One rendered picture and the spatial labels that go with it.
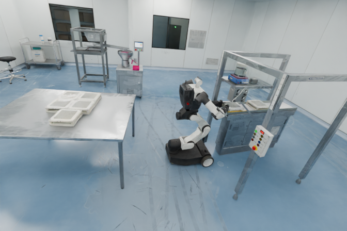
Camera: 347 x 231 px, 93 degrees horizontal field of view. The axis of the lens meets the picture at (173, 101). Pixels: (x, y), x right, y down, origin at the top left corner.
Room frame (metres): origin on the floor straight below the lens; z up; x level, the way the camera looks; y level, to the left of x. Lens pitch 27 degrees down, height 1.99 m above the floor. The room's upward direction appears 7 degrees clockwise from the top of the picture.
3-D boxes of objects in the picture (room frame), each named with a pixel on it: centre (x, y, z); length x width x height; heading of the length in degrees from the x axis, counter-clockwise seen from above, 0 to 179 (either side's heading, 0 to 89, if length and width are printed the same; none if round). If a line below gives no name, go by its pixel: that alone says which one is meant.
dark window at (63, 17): (6.09, 3.70, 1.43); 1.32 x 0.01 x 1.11; 104
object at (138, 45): (4.26, 1.02, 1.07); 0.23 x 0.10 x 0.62; 104
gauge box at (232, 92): (2.08, -0.85, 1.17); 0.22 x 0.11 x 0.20; 109
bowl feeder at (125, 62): (4.12, 1.25, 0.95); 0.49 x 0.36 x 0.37; 104
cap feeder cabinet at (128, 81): (4.07, 1.19, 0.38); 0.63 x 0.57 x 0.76; 104
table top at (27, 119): (1.77, 1.29, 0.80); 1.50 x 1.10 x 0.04; 98
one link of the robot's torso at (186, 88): (2.01, -0.23, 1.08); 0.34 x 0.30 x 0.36; 19
